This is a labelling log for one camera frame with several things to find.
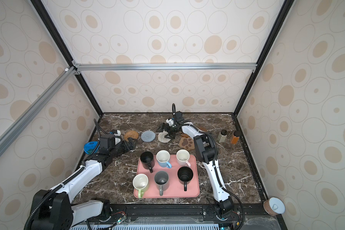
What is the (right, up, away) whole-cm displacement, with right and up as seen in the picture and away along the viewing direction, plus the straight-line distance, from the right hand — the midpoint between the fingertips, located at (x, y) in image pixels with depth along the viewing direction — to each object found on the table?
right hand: (160, 133), depth 102 cm
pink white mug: (+15, -14, -12) cm, 24 cm away
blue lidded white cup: (-43, -8, -12) cm, 45 cm away
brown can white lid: (+60, -35, -30) cm, 76 cm away
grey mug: (+3, -26, -18) cm, 32 cm away
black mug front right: (+16, -24, -17) cm, 34 cm away
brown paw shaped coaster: (+19, -7, 0) cm, 20 cm away
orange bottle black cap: (+51, -2, -6) cm, 52 cm away
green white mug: (-9, -27, -21) cm, 35 cm away
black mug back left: (-7, -17, -12) cm, 21 cm away
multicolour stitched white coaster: (+1, -3, +2) cm, 4 cm away
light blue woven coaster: (-10, -2, +4) cm, 11 cm away
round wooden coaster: (+17, -1, +2) cm, 17 cm away
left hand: (-13, -3, -17) cm, 22 cm away
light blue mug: (+3, -14, -13) cm, 19 cm away
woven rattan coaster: (-22, -1, +4) cm, 22 cm away
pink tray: (+11, -31, -20) cm, 39 cm away
